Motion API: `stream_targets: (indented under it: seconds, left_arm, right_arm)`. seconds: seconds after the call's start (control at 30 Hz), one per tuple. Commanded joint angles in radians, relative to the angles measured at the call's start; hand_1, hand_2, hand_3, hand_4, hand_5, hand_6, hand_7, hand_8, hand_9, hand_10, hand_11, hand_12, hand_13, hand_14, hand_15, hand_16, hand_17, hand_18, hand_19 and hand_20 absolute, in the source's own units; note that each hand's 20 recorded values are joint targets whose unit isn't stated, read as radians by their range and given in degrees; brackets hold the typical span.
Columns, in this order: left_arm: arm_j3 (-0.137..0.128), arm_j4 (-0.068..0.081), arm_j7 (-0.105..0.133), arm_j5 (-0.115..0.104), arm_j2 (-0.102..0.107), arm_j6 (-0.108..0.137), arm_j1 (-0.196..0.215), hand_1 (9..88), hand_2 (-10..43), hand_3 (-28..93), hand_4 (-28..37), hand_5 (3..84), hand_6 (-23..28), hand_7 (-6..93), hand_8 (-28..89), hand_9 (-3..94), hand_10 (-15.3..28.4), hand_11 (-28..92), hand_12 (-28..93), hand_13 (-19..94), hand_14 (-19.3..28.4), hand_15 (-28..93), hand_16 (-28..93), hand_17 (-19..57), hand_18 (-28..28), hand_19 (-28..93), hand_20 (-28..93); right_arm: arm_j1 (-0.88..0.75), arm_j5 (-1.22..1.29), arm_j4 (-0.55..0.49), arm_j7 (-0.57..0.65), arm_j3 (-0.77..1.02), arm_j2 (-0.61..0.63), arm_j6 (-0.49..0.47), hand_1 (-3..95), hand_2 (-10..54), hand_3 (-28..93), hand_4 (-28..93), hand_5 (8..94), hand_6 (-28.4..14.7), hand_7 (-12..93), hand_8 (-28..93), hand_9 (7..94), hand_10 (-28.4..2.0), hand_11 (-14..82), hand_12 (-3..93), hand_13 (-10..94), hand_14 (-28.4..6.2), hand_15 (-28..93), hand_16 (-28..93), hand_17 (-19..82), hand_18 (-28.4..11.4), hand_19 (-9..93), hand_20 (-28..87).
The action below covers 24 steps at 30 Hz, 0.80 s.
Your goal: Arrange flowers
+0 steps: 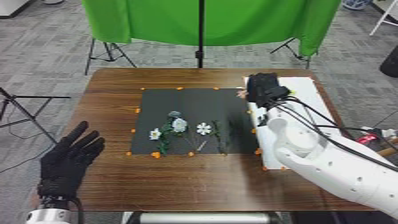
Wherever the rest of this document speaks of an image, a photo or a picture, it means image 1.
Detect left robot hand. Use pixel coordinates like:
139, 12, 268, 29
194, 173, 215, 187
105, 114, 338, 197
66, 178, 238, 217
36, 120, 107, 201

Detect black upright pole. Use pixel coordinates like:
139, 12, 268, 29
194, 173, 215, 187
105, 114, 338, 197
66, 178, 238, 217
194, 0, 208, 69

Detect small white flower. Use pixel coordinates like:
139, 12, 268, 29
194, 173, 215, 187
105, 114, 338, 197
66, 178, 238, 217
148, 127, 174, 156

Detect green sprig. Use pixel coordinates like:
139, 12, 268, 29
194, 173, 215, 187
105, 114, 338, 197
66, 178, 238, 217
210, 120, 231, 155

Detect black folding stand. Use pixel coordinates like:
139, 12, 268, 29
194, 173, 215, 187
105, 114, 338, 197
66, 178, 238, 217
0, 86, 73, 145

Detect white daisy flower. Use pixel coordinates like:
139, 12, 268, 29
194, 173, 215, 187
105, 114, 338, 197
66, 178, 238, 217
194, 121, 215, 152

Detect dark mat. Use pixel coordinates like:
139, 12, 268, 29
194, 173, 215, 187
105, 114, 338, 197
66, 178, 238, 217
128, 87, 261, 156

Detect pale grey bar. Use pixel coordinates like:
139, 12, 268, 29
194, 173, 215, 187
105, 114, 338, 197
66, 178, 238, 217
126, 211, 281, 224

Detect black tripod legs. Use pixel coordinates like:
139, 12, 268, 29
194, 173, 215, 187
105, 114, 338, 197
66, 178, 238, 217
84, 37, 139, 76
268, 36, 313, 70

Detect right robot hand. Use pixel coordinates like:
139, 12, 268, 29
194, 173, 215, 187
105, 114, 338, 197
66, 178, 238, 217
244, 72, 293, 108

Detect white blue flower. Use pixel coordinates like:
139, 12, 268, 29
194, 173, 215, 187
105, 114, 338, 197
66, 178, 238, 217
162, 117, 190, 138

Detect black cable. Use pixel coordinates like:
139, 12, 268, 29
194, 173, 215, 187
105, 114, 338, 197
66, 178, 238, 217
275, 95, 398, 168

